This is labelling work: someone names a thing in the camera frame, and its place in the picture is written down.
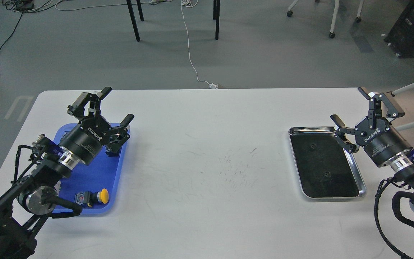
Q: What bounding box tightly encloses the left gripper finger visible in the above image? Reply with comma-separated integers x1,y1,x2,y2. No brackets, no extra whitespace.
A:
67,87,112,125
105,114,135,146

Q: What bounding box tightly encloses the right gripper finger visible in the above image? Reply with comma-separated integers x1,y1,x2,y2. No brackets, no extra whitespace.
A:
358,87,405,120
330,114,361,154

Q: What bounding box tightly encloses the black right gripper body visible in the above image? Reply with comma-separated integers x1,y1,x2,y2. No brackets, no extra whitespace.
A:
355,116,412,167

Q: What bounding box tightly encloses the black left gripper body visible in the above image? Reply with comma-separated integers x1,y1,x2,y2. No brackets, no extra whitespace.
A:
59,125,110,165

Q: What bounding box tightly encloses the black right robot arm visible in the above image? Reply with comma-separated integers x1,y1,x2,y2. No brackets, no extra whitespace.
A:
331,87,414,259

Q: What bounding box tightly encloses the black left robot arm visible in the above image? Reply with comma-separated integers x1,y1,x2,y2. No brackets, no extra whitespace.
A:
0,87,134,259

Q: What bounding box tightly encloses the silver metal tray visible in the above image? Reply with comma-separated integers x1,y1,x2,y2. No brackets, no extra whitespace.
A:
289,126,367,201

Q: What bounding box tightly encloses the black table leg left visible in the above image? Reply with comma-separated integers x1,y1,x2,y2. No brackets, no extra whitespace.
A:
126,0,144,42

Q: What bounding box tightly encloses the black table leg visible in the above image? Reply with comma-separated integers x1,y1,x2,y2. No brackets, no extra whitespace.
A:
126,0,144,42
212,0,221,40

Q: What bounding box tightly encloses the white office chair base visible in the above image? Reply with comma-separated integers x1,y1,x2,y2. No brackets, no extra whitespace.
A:
287,0,365,39

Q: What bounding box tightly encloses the black table leg right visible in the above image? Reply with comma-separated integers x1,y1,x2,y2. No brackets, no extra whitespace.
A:
212,0,221,40

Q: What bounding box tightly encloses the red push button switch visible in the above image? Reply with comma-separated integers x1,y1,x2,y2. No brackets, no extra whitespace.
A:
105,143,122,157

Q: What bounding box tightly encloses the yellow push button switch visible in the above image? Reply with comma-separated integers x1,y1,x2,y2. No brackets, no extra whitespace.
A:
74,188,110,208

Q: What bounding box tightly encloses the white power cable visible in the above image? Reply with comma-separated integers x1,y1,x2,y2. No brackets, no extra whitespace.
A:
149,0,218,90

